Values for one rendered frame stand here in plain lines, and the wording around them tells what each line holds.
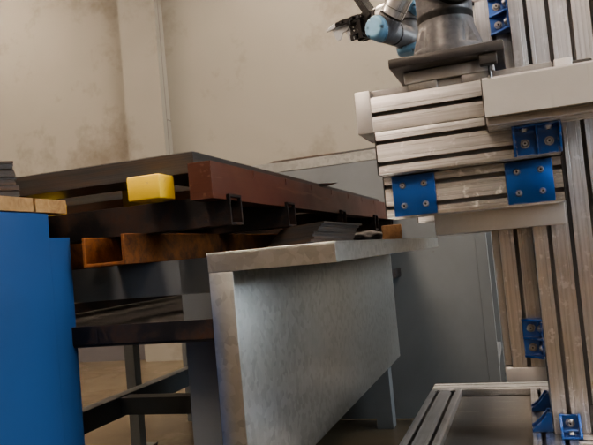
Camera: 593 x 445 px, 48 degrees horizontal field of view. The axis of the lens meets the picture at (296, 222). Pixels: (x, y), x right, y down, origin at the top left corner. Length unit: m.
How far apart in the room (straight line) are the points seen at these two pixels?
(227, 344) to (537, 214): 0.77
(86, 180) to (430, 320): 1.69
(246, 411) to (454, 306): 1.66
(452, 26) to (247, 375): 0.81
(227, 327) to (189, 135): 3.96
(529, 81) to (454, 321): 1.48
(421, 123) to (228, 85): 3.53
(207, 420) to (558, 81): 0.84
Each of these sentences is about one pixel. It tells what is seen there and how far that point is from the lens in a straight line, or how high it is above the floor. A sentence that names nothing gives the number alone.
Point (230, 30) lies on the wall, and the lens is 4.93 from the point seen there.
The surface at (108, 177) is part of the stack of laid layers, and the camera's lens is 1.18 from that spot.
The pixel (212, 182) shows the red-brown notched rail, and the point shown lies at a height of 0.79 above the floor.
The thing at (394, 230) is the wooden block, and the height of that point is 0.71.
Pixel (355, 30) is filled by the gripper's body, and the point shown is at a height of 1.42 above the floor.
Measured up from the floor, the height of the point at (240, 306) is 0.60.
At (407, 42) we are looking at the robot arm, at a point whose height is 1.31.
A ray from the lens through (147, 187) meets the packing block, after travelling 1.09.
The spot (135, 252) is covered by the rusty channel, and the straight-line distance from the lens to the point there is 1.13.
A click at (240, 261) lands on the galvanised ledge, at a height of 0.66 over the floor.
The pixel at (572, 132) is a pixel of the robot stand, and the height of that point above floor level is 0.87.
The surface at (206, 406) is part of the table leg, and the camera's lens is 1.18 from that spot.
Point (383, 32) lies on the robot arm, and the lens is 2.12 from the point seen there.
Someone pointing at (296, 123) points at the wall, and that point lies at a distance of 4.60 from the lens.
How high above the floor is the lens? 0.67
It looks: 3 degrees up
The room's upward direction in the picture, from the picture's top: 5 degrees counter-clockwise
